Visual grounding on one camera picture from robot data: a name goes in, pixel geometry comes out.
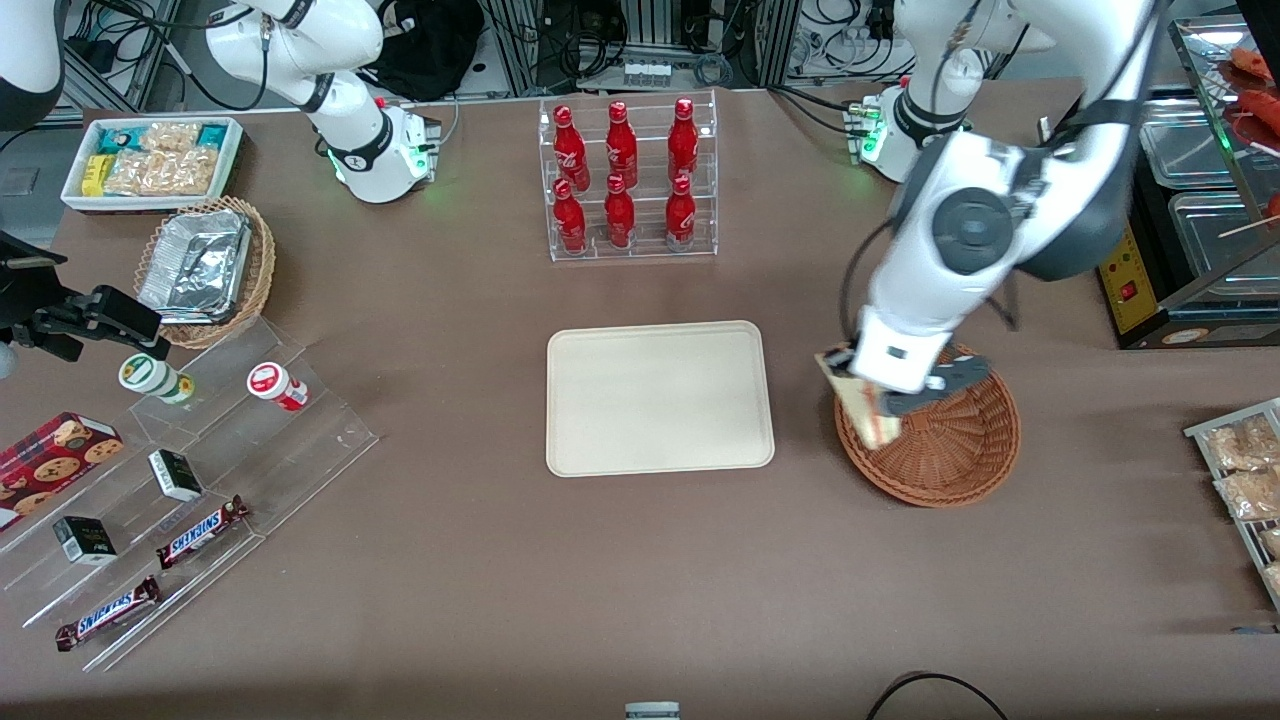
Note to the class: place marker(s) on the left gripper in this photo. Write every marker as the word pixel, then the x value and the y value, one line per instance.
pixel 838 369

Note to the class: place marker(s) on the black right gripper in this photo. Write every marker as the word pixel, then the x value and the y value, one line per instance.
pixel 30 296

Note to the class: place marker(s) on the plastic-wrapped triangle sandwich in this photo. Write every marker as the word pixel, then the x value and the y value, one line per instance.
pixel 870 425

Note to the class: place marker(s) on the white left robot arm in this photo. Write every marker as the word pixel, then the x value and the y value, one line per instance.
pixel 1040 190

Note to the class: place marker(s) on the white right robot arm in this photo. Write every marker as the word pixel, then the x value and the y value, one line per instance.
pixel 370 150

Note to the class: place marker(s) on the brown round wicker basket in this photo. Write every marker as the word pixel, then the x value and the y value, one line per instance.
pixel 950 460

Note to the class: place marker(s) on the light tan wicker basket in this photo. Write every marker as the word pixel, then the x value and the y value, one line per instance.
pixel 258 270

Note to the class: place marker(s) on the cream rectangular serving tray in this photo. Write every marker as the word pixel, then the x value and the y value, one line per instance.
pixel 660 400

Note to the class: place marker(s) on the grey snack tray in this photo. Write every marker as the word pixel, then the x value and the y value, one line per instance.
pixel 1200 432

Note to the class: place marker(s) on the green-lid white cup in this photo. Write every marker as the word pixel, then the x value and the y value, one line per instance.
pixel 150 375

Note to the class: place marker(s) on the silver foil container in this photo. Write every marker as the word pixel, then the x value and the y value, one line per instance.
pixel 195 265

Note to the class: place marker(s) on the red tartan cookie box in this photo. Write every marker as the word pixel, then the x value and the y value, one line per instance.
pixel 50 465

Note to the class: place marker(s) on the yellow snack pack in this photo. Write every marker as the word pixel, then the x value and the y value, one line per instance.
pixel 96 175

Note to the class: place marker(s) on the small black carton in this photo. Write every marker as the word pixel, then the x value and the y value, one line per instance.
pixel 85 540
pixel 176 475

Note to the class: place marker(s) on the clear bag of rice crackers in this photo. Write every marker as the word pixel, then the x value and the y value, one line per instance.
pixel 170 135
pixel 160 172

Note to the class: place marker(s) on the teal snack pack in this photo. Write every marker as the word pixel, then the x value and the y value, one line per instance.
pixel 118 140
pixel 213 135

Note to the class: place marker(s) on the red-lid white cup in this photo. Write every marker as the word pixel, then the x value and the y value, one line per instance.
pixel 275 385

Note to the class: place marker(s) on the white snack bin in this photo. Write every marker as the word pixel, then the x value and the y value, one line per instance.
pixel 228 165

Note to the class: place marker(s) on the Snickers chocolate bar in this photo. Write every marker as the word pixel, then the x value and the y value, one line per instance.
pixel 108 612
pixel 200 532

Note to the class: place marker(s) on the clear acrylic step shelf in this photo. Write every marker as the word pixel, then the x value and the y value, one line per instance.
pixel 300 440

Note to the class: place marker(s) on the black food warmer yellow panel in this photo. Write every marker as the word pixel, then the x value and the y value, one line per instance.
pixel 1130 270

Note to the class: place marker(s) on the red cola bottle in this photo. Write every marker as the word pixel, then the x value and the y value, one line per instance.
pixel 683 140
pixel 570 220
pixel 619 215
pixel 680 215
pixel 570 150
pixel 621 145

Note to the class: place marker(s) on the clear acrylic bottle rack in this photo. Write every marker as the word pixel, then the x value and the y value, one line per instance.
pixel 645 225

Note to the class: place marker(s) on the steel warmer pan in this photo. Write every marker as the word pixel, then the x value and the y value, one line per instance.
pixel 1185 145
pixel 1220 240

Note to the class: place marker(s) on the clear-wrapped cracker pack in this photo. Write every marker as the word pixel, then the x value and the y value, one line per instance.
pixel 1270 542
pixel 1240 445
pixel 1250 495
pixel 1273 580

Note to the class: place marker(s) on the white power strip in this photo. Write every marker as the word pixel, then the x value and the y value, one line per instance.
pixel 646 73

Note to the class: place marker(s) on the grey metal block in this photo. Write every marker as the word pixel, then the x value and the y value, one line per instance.
pixel 652 711

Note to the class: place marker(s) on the black bag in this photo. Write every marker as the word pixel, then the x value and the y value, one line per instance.
pixel 430 45

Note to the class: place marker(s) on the grilled sausage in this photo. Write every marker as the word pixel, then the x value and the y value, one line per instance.
pixel 1262 105
pixel 1255 62

